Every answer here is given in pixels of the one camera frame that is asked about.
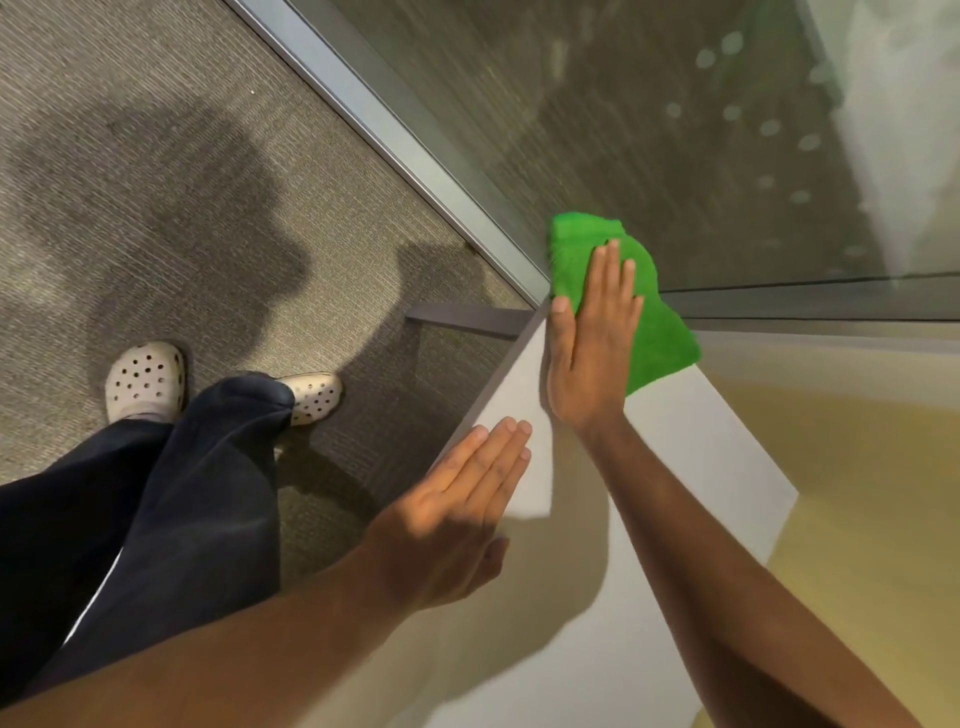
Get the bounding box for green microfiber cloth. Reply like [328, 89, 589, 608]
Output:
[549, 213, 703, 398]

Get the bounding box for person's left forearm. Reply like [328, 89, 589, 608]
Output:
[0, 558, 402, 728]

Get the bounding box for person's left hand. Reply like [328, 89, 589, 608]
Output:
[358, 417, 534, 625]

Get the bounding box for person's right forearm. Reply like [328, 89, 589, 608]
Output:
[581, 416, 925, 728]

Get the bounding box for person's right hand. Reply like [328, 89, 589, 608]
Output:
[545, 239, 645, 435]

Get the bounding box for dark grey baseboard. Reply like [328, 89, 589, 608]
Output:
[405, 298, 555, 470]

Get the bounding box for glass wall panel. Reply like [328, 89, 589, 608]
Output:
[285, 0, 960, 294]

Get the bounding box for grey metal glass frame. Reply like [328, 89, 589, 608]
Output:
[223, 0, 960, 339]

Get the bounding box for white perforated clog shoe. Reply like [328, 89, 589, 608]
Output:
[276, 372, 345, 428]
[104, 342, 187, 426]

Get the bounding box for dark navy trousers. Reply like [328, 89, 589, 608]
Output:
[0, 372, 296, 706]

